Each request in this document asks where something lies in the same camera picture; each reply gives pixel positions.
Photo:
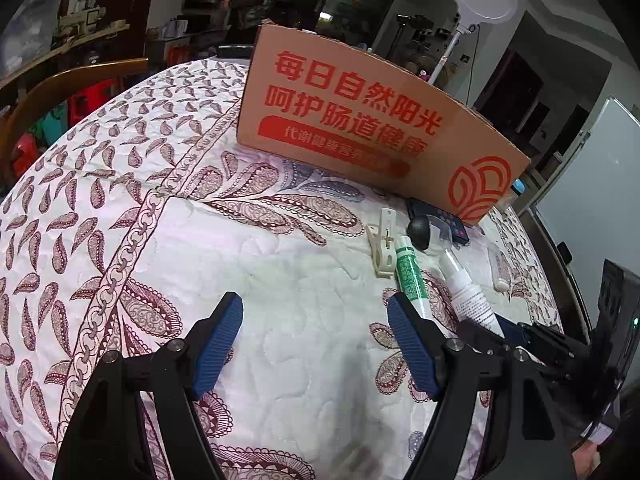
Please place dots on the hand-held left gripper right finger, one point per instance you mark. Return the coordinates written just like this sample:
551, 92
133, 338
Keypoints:
415, 355

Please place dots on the wooden chair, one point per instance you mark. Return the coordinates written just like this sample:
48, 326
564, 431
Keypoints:
50, 90

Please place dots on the toothpick holder blue lid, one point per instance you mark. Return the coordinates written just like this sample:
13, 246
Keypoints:
518, 189

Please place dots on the white spray bottle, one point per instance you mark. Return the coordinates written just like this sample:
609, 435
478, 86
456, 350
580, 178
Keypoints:
472, 300

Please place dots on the black computer mouse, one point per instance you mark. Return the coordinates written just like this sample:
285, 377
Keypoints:
420, 232

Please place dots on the black remote control red button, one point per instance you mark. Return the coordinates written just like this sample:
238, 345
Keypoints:
452, 222

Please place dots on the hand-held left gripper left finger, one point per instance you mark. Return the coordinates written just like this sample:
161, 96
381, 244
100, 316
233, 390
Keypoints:
220, 345

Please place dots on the red plastic stool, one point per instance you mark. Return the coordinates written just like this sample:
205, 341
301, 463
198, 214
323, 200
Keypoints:
85, 100

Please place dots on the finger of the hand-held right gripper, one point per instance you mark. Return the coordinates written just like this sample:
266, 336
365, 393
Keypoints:
480, 335
512, 331

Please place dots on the white plastic clip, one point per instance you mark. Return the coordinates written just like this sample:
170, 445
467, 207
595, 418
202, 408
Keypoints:
382, 250

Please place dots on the paisley quilted tablecloth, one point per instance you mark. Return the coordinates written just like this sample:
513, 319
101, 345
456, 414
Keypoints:
300, 285

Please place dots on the printed cardboard box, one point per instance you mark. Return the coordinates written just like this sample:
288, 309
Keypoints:
350, 110

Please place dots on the whiteboard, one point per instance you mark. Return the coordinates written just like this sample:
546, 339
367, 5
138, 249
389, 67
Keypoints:
590, 200

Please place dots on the green white tube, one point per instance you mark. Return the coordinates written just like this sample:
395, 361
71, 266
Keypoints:
410, 275

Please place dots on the wooden workbench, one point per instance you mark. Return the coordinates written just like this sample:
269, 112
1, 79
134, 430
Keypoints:
60, 47

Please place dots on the clear toothbrush case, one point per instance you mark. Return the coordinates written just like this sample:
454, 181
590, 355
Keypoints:
497, 272

